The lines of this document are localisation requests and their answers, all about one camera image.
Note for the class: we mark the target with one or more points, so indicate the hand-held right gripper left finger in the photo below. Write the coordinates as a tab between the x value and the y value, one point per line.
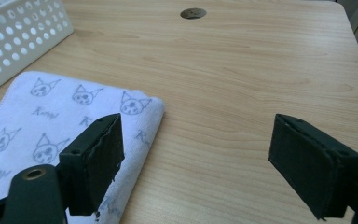
90	174

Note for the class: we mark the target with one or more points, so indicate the white towel with cat print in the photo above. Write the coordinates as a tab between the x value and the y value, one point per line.
37	124

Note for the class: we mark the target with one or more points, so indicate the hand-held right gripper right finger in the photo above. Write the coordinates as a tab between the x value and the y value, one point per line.
310	168

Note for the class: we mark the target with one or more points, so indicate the white perforated basket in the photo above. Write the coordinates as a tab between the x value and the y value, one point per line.
15	40

